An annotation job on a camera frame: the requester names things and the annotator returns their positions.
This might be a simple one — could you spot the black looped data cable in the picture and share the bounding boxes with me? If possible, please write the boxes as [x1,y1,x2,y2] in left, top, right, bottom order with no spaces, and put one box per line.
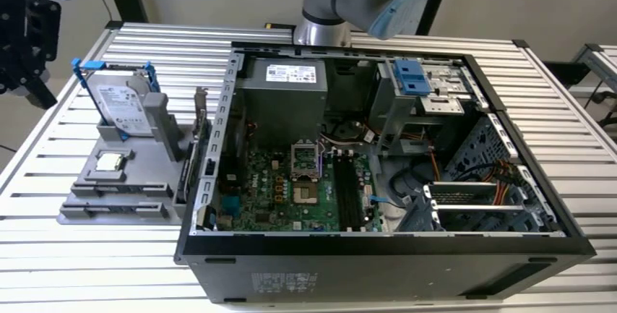
[388,155,437,207]

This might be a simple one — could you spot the orange red yellow wire bundle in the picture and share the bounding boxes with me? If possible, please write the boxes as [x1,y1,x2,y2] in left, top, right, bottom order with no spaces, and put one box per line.
[480,159,520,207]

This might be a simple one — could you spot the graphics card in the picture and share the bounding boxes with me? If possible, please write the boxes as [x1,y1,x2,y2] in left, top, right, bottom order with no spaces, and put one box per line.
[176,87,214,205]

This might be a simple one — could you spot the green motherboard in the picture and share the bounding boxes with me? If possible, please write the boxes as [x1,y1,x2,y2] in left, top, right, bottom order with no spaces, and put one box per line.
[211,146,387,233]

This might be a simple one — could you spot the grey power supply unit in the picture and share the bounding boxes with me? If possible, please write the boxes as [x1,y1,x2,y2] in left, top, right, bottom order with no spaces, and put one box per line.
[239,56,329,146]

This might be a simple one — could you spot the multicolour power wire bundle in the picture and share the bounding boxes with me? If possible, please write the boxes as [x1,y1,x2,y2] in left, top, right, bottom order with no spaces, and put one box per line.
[320,117,385,147]

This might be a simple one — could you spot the hard disk in blue carrier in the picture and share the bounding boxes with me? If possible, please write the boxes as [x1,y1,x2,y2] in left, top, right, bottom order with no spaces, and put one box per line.
[71,58,160,142]

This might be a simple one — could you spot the silver CPU chip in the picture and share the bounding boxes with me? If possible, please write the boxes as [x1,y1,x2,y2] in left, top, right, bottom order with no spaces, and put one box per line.
[94,152,130,172]

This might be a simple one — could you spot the blue plastic drive latch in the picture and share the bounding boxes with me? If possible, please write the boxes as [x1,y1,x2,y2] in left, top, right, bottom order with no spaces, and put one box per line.
[392,59,431,96]

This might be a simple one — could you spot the grey parts rack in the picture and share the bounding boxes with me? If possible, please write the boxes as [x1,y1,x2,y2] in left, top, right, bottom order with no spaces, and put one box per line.
[58,90,194,224]

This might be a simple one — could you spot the black RAM slot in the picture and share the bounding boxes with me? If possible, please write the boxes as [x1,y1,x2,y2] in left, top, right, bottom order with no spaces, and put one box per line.
[345,150,363,232]
[340,152,357,232]
[351,152,368,232]
[333,150,351,232]

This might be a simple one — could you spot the grey metal disk bay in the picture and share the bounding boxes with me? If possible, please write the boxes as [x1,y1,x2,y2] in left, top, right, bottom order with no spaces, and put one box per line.
[397,179,560,234]

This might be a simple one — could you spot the CPU socket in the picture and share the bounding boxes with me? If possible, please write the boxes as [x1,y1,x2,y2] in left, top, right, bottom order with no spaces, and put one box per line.
[291,181,323,206]

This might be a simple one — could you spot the metal socket cover frame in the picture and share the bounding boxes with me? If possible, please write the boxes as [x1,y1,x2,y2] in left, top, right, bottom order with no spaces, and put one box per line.
[291,141,323,181]

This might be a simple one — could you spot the black open PC case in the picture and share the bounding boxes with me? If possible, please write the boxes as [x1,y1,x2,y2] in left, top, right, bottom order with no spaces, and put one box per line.
[172,40,599,305]

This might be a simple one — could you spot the blue expansion slot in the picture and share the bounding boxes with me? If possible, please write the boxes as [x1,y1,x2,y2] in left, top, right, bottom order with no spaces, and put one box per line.
[220,197,243,217]

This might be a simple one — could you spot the orange yellow drive wires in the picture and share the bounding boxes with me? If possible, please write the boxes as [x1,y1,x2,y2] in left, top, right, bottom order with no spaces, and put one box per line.
[403,128,444,182]

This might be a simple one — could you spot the round dark case speaker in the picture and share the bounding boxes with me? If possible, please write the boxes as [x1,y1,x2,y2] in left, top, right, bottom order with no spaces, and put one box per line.
[335,119,371,144]

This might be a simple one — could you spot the neighbouring metal table frame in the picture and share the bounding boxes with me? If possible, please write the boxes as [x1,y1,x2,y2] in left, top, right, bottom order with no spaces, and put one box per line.
[544,43,617,126]

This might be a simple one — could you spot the black case fan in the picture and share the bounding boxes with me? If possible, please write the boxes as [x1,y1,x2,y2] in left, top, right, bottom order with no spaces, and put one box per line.
[226,105,249,184]

